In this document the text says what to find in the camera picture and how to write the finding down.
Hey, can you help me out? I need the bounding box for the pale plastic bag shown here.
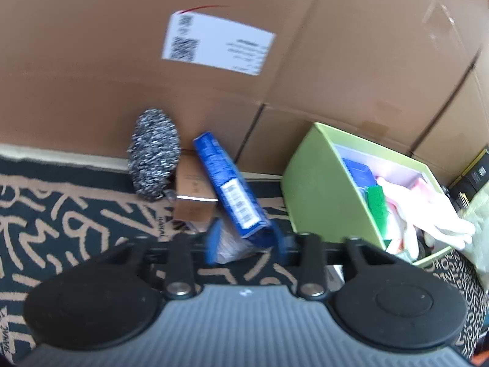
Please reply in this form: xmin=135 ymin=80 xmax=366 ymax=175
xmin=458 ymin=191 xmax=489 ymax=262

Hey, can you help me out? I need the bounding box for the pink cloth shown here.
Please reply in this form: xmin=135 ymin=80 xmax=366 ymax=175
xmin=410 ymin=178 xmax=430 ymax=201

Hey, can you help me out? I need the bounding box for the white cotton glove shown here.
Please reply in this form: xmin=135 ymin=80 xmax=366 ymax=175
xmin=376 ymin=178 xmax=476 ymax=251

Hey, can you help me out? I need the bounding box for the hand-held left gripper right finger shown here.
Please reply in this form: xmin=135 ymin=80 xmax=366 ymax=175
xmin=272 ymin=225 xmax=386 ymax=301

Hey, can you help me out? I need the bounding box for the white plastic packet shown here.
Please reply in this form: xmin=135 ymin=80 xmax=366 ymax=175
xmin=216 ymin=222 xmax=264 ymax=264

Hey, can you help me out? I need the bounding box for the dark blue box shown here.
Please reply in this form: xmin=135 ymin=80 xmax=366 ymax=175
xmin=342 ymin=158 xmax=377 ymax=190

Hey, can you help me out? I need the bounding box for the black box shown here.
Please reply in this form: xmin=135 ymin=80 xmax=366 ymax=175
xmin=449 ymin=149 xmax=489 ymax=211

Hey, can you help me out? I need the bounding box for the steel wool scrubber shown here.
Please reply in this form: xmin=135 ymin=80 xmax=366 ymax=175
xmin=127 ymin=108 xmax=181 ymax=202

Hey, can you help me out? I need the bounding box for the white shipping label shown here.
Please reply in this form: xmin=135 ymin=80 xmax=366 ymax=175
xmin=161 ymin=11 xmax=276 ymax=76

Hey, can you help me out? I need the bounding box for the green carton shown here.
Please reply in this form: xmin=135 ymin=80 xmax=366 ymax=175
xmin=363 ymin=184 xmax=390 ymax=241

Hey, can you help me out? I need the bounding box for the small brown cardboard box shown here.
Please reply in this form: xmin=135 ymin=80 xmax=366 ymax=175
xmin=173 ymin=152 xmax=219 ymax=224

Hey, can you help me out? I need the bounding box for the light green storage box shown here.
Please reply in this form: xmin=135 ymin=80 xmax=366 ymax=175
xmin=282 ymin=122 xmax=455 ymax=268

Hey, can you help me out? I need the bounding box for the blue box with barcode label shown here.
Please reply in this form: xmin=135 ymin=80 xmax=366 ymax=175
xmin=193 ymin=132 xmax=276 ymax=249

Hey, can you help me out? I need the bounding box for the large brown cardboard box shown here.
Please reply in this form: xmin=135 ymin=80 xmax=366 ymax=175
xmin=0 ymin=0 xmax=489 ymax=184

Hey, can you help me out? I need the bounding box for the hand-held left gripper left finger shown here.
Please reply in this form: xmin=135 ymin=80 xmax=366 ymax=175
xmin=112 ymin=218 xmax=223 ymax=301

